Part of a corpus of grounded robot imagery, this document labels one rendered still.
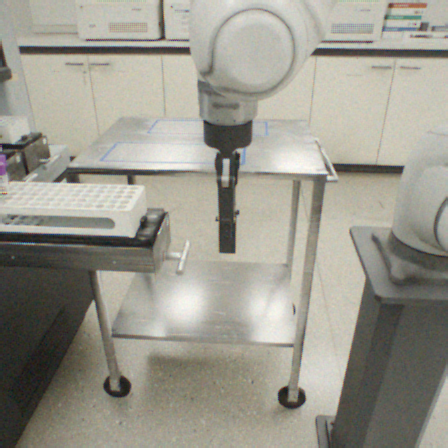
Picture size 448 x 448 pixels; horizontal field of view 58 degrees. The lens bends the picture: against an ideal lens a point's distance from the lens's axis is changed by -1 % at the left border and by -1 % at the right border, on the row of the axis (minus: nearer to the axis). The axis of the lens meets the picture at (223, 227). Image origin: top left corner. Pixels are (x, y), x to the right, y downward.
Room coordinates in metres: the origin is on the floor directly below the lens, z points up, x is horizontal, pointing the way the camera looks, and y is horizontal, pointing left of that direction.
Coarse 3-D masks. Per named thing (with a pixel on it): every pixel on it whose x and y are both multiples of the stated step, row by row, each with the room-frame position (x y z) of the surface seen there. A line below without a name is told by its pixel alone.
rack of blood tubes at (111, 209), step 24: (24, 192) 0.65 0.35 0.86; (48, 192) 0.65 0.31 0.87; (72, 192) 0.65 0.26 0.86; (96, 192) 0.66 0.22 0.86; (120, 192) 0.66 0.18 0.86; (144, 192) 0.67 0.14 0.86; (24, 216) 0.63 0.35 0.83; (48, 216) 0.66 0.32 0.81; (72, 216) 0.67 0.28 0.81; (96, 216) 0.58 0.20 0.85; (120, 216) 0.58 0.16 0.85
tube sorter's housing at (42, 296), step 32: (0, 32) 1.23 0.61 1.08; (0, 96) 1.20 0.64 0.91; (32, 128) 1.28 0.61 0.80; (64, 160) 1.27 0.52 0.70; (0, 288) 0.80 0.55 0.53; (32, 288) 0.93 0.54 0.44; (64, 288) 1.09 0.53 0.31; (0, 320) 0.77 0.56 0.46; (32, 320) 0.88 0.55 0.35; (64, 320) 1.04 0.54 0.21; (0, 352) 0.73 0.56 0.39; (32, 352) 0.84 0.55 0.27; (64, 352) 0.99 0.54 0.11; (0, 384) 0.70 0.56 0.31; (32, 384) 0.80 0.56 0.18; (0, 416) 0.66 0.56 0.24
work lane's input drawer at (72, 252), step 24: (144, 216) 0.64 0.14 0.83; (168, 216) 0.69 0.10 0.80; (0, 240) 0.59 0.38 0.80; (24, 240) 0.59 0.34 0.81; (48, 240) 0.58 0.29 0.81; (72, 240) 0.58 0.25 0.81; (96, 240) 0.58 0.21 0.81; (120, 240) 0.58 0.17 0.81; (144, 240) 0.57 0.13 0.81; (168, 240) 0.67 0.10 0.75; (0, 264) 0.58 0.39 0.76; (24, 264) 0.58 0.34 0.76; (48, 264) 0.57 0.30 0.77; (72, 264) 0.57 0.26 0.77; (96, 264) 0.57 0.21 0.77; (120, 264) 0.56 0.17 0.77; (144, 264) 0.56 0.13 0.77
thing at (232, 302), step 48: (96, 144) 1.05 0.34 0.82; (144, 144) 1.05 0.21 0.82; (192, 144) 1.05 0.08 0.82; (288, 144) 1.05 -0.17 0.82; (288, 240) 1.27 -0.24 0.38; (96, 288) 0.89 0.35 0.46; (144, 288) 1.13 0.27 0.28; (192, 288) 1.13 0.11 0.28; (240, 288) 1.13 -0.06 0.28; (288, 288) 1.13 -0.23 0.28; (144, 336) 0.90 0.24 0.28; (192, 336) 0.90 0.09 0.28; (240, 336) 0.90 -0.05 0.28; (288, 336) 0.90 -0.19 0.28; (288, 384) 0.87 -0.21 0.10
